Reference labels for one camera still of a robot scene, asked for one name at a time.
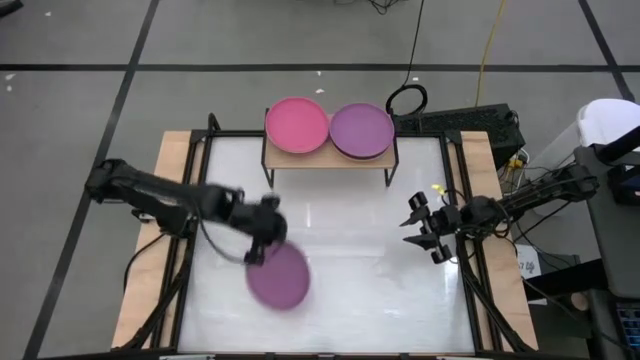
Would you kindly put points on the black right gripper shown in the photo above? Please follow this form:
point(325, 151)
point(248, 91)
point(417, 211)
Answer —
point(445, 220)

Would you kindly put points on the black keyboard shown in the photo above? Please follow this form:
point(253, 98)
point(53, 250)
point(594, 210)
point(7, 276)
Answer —
point(630, 325)

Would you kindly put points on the wooden shelf with black frame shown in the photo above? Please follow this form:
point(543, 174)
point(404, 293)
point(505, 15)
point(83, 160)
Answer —
point(300, 161)

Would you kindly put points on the pink plastic plate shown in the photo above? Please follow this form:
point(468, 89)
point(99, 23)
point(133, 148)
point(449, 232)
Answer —
point(297, 125)

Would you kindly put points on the small yellow tape tag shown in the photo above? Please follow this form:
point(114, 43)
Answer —
point(439, 189)

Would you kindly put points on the white paper sheet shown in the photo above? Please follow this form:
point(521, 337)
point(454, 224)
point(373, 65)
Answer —
point(527, 262)

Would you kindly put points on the black aluminium table frame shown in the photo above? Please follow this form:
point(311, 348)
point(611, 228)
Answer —
point(235, 133)

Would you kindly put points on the purple plastic plate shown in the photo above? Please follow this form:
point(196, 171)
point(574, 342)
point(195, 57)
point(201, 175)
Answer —
point(361, 130)
point(365, 159)
point(280, 280)

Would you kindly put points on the white waste bin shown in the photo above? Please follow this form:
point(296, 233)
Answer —
point(610, 120)

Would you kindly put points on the dark grey desk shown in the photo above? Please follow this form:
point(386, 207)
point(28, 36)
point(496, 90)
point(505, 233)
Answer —
point(615, 240)

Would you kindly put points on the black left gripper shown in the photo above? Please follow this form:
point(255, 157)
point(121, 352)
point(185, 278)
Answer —
point(260, 222)

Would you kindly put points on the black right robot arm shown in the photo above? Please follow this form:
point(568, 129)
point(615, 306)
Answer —
point(550, 192)

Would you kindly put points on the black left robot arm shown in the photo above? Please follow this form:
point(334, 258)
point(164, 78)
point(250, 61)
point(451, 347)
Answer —
point(150, 192)

